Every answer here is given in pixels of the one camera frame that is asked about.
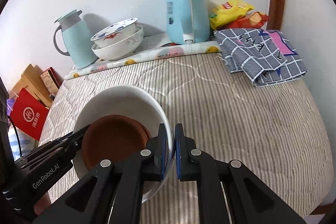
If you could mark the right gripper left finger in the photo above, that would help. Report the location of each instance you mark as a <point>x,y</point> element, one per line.
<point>111,192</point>

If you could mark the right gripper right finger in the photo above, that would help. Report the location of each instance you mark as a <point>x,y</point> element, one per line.
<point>228,192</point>

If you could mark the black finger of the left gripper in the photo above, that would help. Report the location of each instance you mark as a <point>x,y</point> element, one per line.
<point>71,143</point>

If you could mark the brown clay bowl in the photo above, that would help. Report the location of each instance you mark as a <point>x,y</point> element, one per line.
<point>113,137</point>

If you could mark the person's left hand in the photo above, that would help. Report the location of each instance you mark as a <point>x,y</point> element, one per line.
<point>42,204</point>

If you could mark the red paper bag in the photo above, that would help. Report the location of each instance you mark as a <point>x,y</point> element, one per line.
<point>29,115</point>

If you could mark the patterned brown box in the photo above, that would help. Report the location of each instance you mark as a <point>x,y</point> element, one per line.
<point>52,80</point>

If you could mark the brown paper bag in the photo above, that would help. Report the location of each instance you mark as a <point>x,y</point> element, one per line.
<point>32,82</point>

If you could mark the striped quilted tablecloth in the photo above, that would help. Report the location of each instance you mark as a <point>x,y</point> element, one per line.
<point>276,131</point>

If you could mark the light blue thermos jug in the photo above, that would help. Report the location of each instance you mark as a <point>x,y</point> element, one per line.
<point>76,37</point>

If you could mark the white scroll pattern bowl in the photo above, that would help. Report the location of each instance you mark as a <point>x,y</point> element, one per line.
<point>120,49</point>

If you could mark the fish pattern porcelain bowl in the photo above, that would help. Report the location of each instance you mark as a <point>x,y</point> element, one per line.
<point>115,32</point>

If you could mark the fruit print table mat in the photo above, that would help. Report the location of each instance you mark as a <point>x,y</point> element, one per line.
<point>151,48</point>

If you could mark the grey checkered folded cloth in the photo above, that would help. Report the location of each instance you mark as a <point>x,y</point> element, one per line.
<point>265,56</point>

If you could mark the light blue electric kettle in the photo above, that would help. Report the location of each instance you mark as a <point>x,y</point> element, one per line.
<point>187,21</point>

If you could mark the red chips bag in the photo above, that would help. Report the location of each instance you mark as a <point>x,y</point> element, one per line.
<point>252,20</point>

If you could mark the yellow chips bag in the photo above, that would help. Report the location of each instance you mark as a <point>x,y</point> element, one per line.
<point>227,12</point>

